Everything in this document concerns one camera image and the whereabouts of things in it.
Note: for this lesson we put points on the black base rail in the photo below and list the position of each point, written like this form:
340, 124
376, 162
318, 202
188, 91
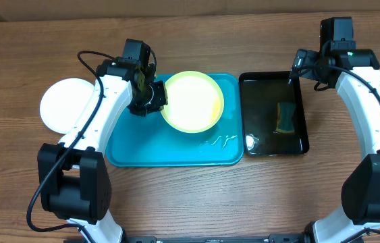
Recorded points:
273, 238

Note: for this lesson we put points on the white plate with stain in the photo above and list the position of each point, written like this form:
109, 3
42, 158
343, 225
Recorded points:
63, 102

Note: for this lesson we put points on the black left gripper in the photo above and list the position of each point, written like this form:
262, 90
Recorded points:
163, 100

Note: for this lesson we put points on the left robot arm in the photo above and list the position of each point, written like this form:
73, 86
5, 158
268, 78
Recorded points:
73, 180

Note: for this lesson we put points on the yellow-green plate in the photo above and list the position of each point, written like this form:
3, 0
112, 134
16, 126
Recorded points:
195, 102

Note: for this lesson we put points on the blue plastic tray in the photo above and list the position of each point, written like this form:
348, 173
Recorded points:
151, 142

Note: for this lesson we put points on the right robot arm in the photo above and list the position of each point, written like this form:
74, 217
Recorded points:
355, 74

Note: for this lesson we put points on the green yellow sponge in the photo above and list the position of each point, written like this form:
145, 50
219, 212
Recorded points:
285, 113

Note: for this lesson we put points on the black water tray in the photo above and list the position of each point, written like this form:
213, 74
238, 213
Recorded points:
260, 92

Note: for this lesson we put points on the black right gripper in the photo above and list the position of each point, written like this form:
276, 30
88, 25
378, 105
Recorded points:
302, 61

